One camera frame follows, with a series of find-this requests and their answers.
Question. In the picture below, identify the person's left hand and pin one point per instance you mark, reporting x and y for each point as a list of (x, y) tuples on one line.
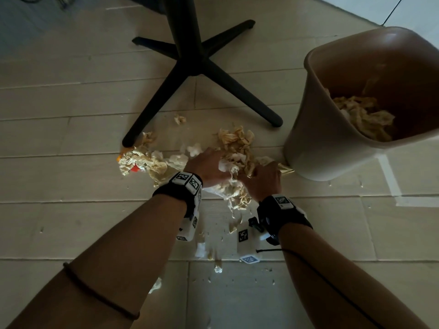
[(202, 169)]

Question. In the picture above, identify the person's right hand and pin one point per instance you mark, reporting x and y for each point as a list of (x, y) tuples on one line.
[(262, 181)]

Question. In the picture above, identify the person's left fingers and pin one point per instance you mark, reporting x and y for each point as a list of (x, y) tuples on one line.
[(212, 156)]

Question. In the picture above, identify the person's right fingers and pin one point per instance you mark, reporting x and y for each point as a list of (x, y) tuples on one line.
[(260, 168)]

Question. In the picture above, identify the pile of paper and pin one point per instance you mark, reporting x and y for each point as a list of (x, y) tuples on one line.
[(238, 147)]

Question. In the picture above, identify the person's left forearm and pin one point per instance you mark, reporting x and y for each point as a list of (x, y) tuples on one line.
[(113, 267)]

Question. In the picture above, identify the person's right forearm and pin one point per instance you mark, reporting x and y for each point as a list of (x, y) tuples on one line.
[(329, 280)]

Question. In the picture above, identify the white tissue piece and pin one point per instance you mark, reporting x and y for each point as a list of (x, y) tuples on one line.
[(192, 150)]

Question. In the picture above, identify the gold foil wrapper scrap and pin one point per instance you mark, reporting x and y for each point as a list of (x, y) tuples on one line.
[(287, 169)]

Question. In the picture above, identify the beige plastic waste bin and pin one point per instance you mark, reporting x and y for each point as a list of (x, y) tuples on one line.
[(329, 140)]

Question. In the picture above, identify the white paper scrap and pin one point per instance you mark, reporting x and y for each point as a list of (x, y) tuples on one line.
[(156, 286), (218, 269), (200, 250)]

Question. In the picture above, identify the black chair base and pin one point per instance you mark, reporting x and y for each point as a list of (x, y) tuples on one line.
[(192, 61)]

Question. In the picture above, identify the crumpled paper waste heap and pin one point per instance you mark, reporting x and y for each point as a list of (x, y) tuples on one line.
[(367, 116)]

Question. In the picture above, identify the left wrist camera with markers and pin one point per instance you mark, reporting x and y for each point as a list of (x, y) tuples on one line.
[(187, 188)]

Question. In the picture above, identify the wrist camera with markers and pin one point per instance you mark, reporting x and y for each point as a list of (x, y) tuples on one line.
[(274, 215), (187, 188)]

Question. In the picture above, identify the right wrist camera with markers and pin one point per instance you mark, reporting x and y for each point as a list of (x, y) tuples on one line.
[(274, 215)]

